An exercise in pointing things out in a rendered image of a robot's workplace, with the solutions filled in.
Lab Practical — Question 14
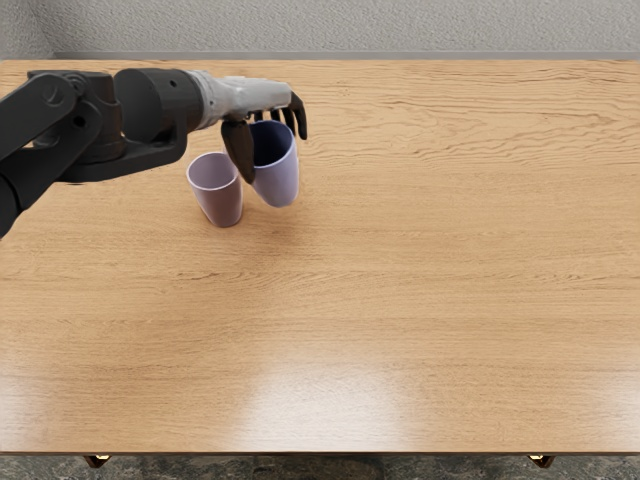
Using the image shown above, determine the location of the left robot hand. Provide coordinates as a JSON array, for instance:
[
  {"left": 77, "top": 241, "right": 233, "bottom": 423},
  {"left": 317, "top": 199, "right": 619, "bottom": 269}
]
[{"left": 188, "top": 69, "right": 309, "bottom": 185}]

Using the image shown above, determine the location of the blue-lavender plastic cup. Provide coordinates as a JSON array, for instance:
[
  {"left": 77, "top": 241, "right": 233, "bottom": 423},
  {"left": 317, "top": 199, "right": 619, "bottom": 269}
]
[{"left": 247, "top": 119, "right": 301, "bottom": 209}]

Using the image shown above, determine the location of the pale pink-lavender plastic cup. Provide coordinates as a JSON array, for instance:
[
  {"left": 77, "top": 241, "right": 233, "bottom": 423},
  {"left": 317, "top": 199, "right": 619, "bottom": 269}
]
[{"left": 186, "top": 151, "right": 245, "bottom": 229}]

